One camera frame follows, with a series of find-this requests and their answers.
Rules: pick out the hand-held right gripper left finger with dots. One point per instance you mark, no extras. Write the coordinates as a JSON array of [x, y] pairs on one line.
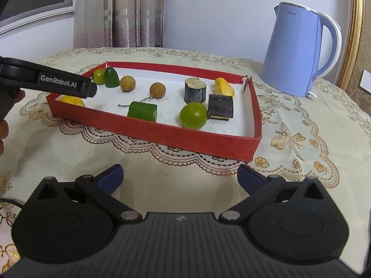
[[111, 176]]

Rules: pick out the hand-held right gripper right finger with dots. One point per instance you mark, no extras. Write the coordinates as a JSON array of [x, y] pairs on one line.
[[249, 178]]

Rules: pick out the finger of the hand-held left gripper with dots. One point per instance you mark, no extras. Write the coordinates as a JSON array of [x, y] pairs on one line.
[[91, 89]]

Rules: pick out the yellow fruit piece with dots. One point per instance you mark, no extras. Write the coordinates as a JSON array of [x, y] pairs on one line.
[[224, 88], [72, 101]]

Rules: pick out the dark green cucumber tip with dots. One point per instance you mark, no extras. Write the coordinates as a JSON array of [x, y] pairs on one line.
[[111, 78]]

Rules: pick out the green cucumber piece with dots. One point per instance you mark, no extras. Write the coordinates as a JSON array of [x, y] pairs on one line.
[[140, 111]]

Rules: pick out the brown longan with stem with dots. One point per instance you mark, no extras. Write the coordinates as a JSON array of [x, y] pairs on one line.
[[158, 90]]

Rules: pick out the red cardboard box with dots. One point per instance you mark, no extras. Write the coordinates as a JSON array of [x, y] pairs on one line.
[[174, 137]]

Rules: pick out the long dark sugarcane piece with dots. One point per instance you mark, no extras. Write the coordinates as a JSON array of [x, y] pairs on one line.
[[221, 105]]

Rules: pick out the large green round fruit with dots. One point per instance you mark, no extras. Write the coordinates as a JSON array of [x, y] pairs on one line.
[[192, 115]]

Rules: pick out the short dark sugarcane piece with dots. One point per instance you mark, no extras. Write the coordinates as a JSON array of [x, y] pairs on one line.
[[194, 92]]

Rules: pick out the person's left hand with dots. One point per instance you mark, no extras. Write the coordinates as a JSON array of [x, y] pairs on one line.
[[3, 129]]

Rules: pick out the small green round fruit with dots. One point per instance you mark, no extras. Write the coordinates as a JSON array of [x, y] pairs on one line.
[[99, 76]]

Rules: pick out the pink patterned curtain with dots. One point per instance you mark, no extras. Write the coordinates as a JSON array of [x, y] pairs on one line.
[[121, 11]]

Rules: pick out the blue electric kettle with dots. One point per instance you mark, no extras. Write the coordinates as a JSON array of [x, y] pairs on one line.
[[289, 52]]

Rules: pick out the white wall switch panel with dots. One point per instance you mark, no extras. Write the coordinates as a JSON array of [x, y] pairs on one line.
[[365, 78]]

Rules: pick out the gold wall moulding frame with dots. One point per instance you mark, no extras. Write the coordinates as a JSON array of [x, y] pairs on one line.
[[355, 34]]

